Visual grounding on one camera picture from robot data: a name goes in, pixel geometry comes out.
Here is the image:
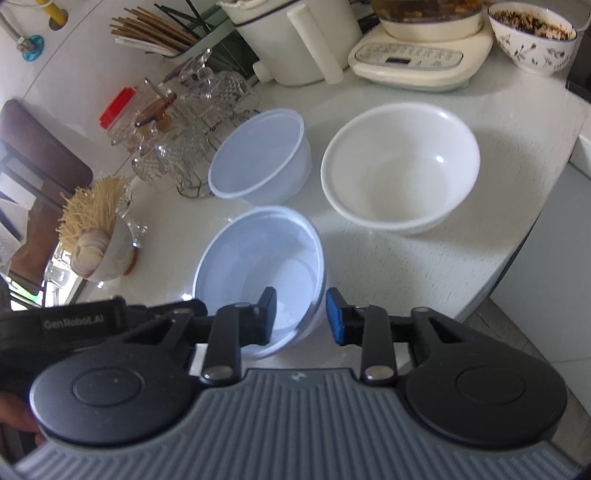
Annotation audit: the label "yellow pipe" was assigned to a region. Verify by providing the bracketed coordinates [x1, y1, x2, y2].
[39, 0, 68, 27]

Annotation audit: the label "small ceramic bowl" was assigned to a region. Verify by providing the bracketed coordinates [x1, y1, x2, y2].
[85, 217, 138, 282]

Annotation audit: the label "bundle of wooden chopsticks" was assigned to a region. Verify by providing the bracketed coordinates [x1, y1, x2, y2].
[110, 7, 197, 55]

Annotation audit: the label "plain white bowl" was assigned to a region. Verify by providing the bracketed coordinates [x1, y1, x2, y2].
[321, 102, 482, 235]

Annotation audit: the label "wire cup rack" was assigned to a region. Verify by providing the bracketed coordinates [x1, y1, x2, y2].
[174, 106, 265, 200]

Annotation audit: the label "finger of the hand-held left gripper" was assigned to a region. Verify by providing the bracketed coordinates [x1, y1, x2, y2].
[126, 299, 209, 325]

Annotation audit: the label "tray of drinking glasses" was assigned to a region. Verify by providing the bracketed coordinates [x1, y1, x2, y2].
[42, 244, 89, 306]

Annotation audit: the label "dried noodle bundle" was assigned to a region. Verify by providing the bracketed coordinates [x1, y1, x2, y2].
[61, 175, 134, 247]

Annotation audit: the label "braided hose with blue flange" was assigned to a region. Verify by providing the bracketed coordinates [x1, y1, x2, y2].
[0, 9, 45, 62]

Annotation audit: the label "set of crystal glass cups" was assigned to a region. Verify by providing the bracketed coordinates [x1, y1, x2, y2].
[131, 48, 260, 195]

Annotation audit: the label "floral bowl with dark leaves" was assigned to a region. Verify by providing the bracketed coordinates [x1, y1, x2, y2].
[488, 1, 579, 77]

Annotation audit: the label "translucent plastic bowl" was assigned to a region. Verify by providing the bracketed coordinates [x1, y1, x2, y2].
[193, 205, 328, 360]
[208, 108, 312, 206]

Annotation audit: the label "black stove top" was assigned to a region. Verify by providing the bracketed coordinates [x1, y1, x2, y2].
[566, 78, 591, 102]

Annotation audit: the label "white cabinet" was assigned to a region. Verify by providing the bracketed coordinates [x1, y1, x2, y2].
[489, 136, 591, 370]

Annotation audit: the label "garlic bulb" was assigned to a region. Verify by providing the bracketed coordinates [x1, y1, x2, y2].
[74, 228, 112, 278]

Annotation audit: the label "red-lid plastic jar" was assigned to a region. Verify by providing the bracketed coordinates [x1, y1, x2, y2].
[99, 87, 154, 149]

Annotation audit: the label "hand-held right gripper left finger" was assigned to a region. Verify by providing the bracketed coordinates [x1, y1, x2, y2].
[122, 286, 278, 386]

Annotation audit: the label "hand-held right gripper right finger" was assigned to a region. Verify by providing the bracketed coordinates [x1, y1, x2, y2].
[325, 287, 467, 386]

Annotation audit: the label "white electric cooking pot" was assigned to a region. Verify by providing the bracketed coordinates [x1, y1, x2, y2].
[217, 0, 364, 88]

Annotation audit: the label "person's left hand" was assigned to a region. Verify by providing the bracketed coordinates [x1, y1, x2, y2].
[0, 392, 44, 435]

